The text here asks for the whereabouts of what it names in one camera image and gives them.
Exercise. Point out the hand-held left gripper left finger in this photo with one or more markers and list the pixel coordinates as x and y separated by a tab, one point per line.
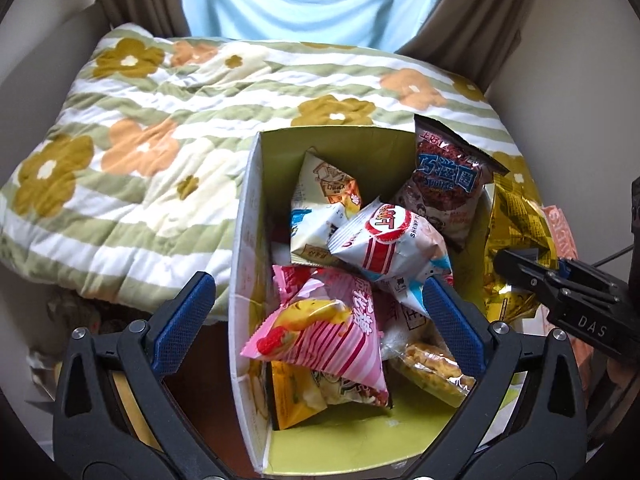
185	320

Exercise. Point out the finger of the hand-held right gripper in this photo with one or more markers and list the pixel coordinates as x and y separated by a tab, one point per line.
567	270
575	315

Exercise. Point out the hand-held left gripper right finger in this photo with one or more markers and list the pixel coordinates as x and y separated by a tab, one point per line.
452	325

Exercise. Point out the shiny yellow snack packet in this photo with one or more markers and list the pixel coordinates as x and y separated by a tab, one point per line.
520	220

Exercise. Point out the yellow green cardboard box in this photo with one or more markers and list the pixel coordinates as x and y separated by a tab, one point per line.
245	260

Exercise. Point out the white pink candy packet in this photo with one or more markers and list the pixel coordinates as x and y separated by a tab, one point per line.
290	280

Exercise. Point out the beige gold snack packet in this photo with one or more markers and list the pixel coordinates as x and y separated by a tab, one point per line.
295	395

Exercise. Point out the pink carton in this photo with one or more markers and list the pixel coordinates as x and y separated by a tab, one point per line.
565	230

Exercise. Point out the clear waffle packet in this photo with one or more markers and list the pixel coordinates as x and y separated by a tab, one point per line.
430	365

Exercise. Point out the white blue shrimp chip bag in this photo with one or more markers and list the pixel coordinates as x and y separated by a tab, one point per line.
390	245

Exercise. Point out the pink striped snack bag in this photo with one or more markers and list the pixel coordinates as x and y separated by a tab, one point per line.
325	345

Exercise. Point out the dark maroon cake packet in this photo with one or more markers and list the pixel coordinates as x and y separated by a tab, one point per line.
445	180

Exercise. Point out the floral striped blanket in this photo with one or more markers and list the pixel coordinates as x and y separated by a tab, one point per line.
150	170

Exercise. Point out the beige cartoon snack packet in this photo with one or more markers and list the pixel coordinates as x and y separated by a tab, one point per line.
320	195

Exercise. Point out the light blue sheer curtain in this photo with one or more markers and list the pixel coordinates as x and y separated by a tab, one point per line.
310	0

